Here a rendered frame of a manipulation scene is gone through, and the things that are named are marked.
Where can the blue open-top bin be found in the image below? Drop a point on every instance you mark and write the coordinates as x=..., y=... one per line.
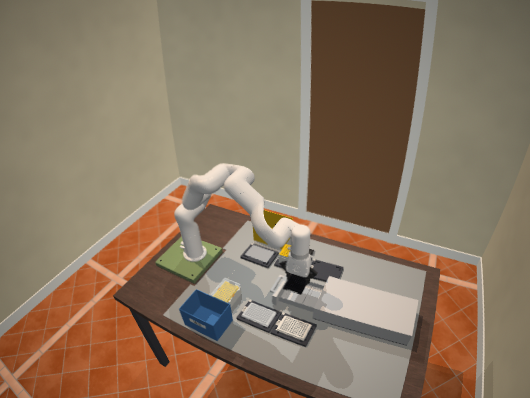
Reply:
x=213, y=319

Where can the light grey bench mat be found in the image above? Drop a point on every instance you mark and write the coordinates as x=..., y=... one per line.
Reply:
x=350, y=363

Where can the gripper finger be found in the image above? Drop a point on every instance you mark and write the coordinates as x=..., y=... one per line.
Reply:
x=314, y=273
x=283, y=264

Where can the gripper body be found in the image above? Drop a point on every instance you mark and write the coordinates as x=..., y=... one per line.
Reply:
x=298, y=268

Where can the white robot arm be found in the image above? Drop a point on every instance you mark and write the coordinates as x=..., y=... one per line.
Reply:
x=238, y=186

